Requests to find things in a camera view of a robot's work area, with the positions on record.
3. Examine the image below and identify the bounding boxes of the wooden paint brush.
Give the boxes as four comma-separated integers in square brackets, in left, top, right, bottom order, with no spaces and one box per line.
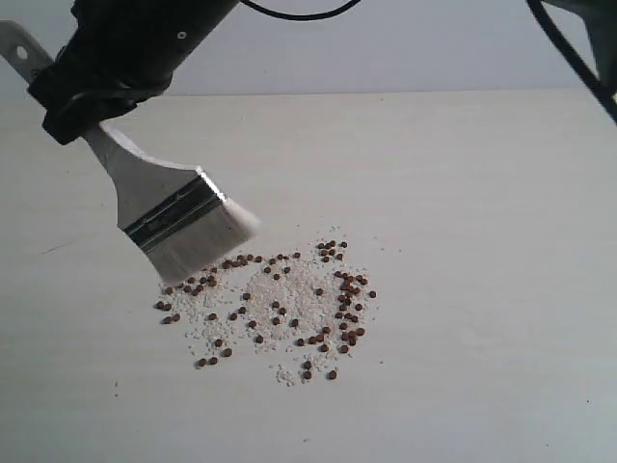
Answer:
[1,20,258,284]

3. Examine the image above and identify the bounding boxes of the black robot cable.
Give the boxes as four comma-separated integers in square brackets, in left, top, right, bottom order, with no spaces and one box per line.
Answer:
[239,0,617,126]

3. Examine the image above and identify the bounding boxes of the scattered rice and brown pellets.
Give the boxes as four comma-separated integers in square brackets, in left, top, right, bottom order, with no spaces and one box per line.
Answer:
[148,227,388,388]

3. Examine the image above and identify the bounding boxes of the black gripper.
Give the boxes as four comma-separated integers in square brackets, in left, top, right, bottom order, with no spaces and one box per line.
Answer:
[27,42,178,145]

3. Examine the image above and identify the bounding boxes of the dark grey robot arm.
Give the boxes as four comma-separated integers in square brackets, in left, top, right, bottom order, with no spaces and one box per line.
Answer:
[28,0,616,145]

